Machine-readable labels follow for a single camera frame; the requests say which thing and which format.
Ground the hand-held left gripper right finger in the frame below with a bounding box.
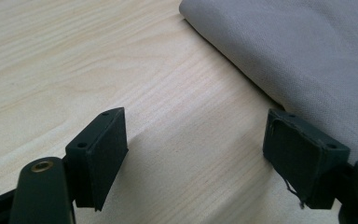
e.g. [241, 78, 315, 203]
[262, 107, 351, 210]

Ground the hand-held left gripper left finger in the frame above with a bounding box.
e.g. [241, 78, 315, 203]
[64, 106, 130, 213]

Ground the grey cloth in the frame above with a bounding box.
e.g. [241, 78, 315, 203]
[179, 0, 358, 165]

